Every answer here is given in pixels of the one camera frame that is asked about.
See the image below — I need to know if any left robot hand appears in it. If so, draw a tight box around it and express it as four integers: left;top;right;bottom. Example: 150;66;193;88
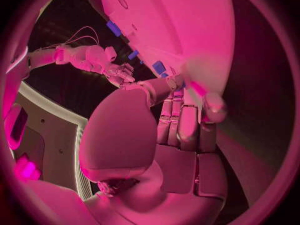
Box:
78;60;230;225

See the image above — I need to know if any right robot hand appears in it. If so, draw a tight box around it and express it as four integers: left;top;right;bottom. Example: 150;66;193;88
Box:
102;61;137;89

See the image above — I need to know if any white task board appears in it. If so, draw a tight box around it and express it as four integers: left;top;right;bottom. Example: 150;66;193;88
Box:
78;0;237;117

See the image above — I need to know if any blue block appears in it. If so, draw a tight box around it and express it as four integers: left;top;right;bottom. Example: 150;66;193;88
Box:
105;20;122;37
151;60;166;75

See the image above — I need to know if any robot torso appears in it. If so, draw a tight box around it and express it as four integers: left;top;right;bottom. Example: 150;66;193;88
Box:
2;45;94;201

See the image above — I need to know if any white cable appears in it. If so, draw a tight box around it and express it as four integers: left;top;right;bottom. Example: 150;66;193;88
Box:
64;35;100;46
70;25;102;44

